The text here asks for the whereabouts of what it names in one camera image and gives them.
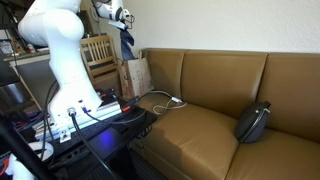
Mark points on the wooden slat chair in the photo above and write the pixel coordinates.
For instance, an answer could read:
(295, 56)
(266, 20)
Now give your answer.
(98, 56)

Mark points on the orange and black clamp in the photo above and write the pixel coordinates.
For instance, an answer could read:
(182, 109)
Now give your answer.
(126, 108)
(108, 93)

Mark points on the grey counter desk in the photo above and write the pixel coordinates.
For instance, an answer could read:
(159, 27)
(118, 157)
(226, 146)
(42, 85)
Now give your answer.
(33, 73)

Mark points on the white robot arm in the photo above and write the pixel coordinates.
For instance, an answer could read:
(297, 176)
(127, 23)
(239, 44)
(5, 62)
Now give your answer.
(66, 50)

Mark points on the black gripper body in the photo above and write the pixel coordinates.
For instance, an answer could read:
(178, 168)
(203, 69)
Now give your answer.
(118, 25)

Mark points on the printed brown paper bag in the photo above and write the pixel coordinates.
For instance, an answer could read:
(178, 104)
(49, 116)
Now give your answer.
(138, 76)

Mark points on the tan leather couch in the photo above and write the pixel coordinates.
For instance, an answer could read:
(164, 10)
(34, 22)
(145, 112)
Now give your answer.
(206, 133)

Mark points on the blue denim jeans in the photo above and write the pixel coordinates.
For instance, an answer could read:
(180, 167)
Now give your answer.
(126, 43)

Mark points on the small aluminium corner bracket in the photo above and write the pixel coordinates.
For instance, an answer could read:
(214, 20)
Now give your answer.
(65, 136)

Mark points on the white plastic object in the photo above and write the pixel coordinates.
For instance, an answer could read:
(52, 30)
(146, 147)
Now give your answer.
(16, 170)

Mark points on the black tripod pole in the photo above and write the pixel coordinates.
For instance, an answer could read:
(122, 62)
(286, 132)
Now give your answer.
(20, 150)

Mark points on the black round zip case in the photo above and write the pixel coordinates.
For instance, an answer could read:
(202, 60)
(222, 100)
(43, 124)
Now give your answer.
(251, 123)

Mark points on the black robot table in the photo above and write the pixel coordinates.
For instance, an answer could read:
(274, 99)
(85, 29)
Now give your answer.
(110, 143)

